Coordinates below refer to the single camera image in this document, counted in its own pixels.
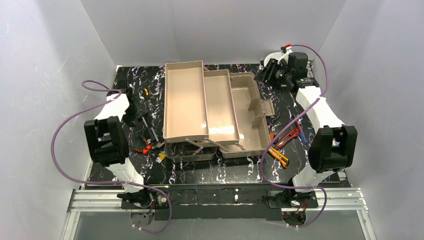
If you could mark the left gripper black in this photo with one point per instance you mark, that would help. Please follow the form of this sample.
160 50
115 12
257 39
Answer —
133 108

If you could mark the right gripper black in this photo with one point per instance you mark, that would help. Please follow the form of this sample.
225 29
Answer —
268 71

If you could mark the orange black pliers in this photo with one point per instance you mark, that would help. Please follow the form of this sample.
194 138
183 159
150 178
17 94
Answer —
147 150

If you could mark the beige plastic tool box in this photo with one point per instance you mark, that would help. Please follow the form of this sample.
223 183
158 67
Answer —
210 111

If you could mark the black handled claw hammer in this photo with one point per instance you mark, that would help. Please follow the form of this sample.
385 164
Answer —
156 142

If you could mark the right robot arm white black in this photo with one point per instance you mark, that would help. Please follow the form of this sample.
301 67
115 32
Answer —
333 146

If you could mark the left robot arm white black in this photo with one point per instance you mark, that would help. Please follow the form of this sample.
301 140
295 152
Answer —
107 143

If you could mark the orange black small tool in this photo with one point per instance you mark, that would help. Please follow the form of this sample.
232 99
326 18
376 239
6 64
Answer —
271 136

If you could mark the black silver screwdriver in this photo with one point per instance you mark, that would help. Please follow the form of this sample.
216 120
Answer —
150 129

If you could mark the white tape roll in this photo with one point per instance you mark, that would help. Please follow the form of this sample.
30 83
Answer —
275 55

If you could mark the yellow hex key set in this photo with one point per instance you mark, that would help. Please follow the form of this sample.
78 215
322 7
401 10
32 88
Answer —
160 157

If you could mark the red utility knife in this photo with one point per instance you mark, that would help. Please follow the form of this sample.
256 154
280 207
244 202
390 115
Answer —
287 138

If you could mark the blue screwdriver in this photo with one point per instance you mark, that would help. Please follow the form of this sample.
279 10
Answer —
302 135

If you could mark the orange utility knife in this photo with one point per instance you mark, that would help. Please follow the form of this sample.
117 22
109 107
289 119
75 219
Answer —
284 161

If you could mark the black mounting plate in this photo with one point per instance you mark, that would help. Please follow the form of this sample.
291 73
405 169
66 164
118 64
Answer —
234 201

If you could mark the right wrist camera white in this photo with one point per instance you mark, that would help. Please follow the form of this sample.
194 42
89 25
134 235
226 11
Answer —
286 50

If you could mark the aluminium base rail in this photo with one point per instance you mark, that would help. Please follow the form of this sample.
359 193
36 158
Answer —
106 200

